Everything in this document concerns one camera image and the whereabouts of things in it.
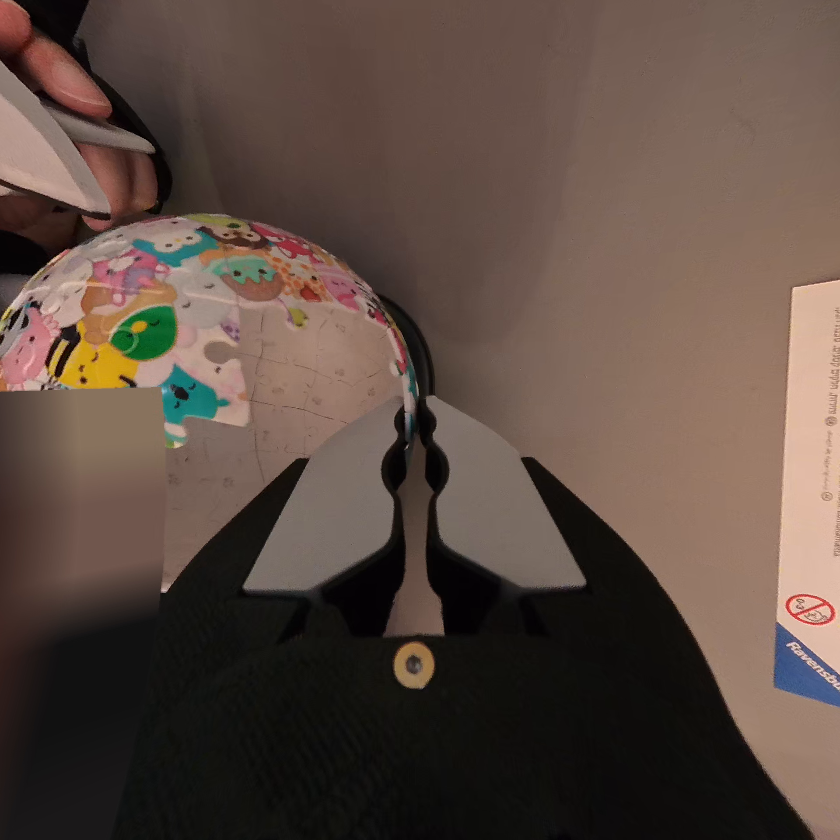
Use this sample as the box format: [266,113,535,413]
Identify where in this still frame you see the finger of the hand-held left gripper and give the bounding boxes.
[0,62,111,221]
[36,97,157,156]

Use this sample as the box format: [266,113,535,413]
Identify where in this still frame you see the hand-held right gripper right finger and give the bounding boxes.
[416,394,588,637]

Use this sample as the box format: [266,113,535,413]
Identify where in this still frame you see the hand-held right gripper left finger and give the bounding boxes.
[241,394,409,637]

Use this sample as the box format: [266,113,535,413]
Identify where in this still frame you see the colourful puzzle ball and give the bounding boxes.
[0,213,421,592]

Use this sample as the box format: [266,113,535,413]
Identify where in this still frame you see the black ball stand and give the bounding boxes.
[379,295,435,398]

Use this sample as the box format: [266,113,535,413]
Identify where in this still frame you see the person's left hand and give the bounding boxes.
[0,0,160,238]

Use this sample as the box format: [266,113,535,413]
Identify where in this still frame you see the folded instruction leaflet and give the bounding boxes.
[773,279,840,694]

